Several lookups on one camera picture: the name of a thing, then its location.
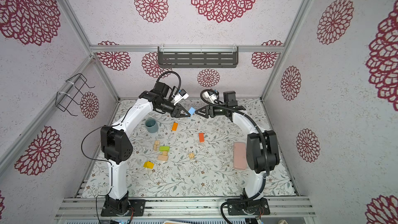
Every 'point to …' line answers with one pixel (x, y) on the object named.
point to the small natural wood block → (191, 155)
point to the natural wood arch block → (164, 157)
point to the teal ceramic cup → (152, 125)
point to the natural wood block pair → (156, 144)
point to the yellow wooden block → (148, 164)
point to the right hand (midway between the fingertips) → (198, 109)
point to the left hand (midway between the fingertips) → (187, 116)
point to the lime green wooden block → (164, 148)
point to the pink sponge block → (239, 155)
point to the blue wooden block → (192, 110)
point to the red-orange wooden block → (201, 138)
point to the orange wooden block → (175, 126)
